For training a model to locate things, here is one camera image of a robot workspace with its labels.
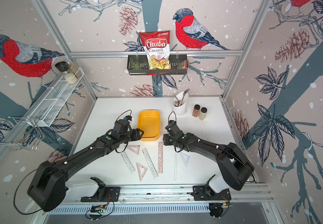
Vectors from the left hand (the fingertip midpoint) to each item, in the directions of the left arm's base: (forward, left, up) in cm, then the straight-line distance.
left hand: (143, 129), depth 84 cm
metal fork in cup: (+29, -27, +2) cm, 40 cm away
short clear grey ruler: (-15, +10, -14) cm, 23 cm away
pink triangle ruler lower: (-23, +1, -14) cm, 27 cm away
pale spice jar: (+18, -41, -7) cm, 45 cm away
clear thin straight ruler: (-16, -20, -15) cm, 29 cm away
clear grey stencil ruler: (-15, -4, -15) cm, 21 cm away
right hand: (-1, -14, -7) cm, 15 cm away
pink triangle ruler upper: (-13, +5, +4) cm, 14 cm away
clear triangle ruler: (-12, -26, -15) cm, 32 cm away
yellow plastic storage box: (+14, -1, -12) cm, 19 cm away
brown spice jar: (+20, -36, -6) cm, 42 cm away
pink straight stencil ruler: (-12, -10, -14) cm, 21 cm away
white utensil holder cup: (+28, -24, -6) cm, 37 cm away
